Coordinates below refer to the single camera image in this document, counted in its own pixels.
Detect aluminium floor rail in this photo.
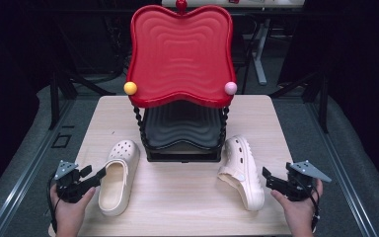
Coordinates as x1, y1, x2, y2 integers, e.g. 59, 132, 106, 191
305, 98, 379, 237
0, 98, 77, 237

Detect person's left hand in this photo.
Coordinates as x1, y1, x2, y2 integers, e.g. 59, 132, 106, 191
49, 186, 97, 237

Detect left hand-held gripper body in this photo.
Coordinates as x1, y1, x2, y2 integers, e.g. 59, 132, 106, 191
53, 160, 97, 203

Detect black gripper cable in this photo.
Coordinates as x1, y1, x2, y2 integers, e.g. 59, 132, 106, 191
304, 182, 322, 233
46, 174, 59, 233

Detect cream clog shoe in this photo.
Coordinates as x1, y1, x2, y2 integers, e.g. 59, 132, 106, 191
217, 135, 265, 212
98, 139, 141, 217

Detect red and black tiered rack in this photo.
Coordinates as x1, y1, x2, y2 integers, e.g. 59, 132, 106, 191
123, 0, 239, 163

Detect person's right hand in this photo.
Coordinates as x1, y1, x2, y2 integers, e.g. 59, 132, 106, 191
269, 179, 324, 237

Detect black metal stand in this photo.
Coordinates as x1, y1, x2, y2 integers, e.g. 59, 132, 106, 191
269, 69, 330, 134
48, 63, 116, 130

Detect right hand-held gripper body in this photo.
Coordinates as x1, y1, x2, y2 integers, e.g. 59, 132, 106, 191
284, 160, 333, 202

